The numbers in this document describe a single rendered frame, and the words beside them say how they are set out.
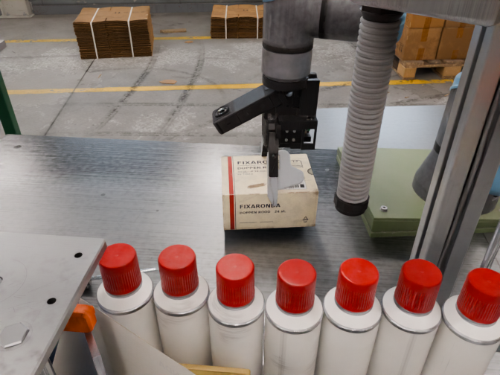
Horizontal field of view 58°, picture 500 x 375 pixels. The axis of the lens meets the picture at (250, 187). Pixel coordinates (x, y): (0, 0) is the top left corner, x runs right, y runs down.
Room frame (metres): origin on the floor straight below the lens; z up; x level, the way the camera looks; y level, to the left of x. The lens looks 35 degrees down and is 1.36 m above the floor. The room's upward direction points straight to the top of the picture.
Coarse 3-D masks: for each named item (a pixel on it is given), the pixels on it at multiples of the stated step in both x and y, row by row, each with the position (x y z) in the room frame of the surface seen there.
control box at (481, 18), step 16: (352, 0) 0.31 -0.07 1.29; (368, 0) 0.30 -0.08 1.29; (384, 0) 0.29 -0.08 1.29; (400, 0) 0.29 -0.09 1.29; (416, 0) 0.28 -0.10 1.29; (432, 0) 0.28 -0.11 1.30; (448, 0) 0.27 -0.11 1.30; (464, 0) 0.26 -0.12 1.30; (480, 0) 0.26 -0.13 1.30; (496, 0) 0.25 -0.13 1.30; (432, 16) 0.28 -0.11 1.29; (448, 16) 0.27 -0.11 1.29; (464, 16) 0.26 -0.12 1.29; (480, 16) 0.26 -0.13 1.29; (496, 16) 0.25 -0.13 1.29
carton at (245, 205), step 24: (240, 168) 0.67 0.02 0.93; (264, 168) 0.67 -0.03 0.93; (240, 192) 0.60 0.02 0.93; (264, 192) 0.60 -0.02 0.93; (288, 192) 0.60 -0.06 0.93; (312, 192) 0.60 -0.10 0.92; (240, 216) 0.60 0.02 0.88; (264, 216) 0.60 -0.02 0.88; (288, 216) 0.60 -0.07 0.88; (312, 216) 0.60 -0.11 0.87
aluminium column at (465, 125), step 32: (480, 32) 0.41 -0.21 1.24; (480, 64) 0.38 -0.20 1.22; (480, 96) 0.38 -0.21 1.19; (448, 128) 0.42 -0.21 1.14; (480, 128) 0.38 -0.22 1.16; (448, 160) 0.39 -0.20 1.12; (480, 160) 0.38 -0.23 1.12; (448, 192) 0.38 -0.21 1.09; (480, 192) 0.37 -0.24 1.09; (448, 224) 0.38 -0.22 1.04; (416, 256) 0.41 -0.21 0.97; (448, 256) 0.38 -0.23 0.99; (448, 288) 0.37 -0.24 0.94
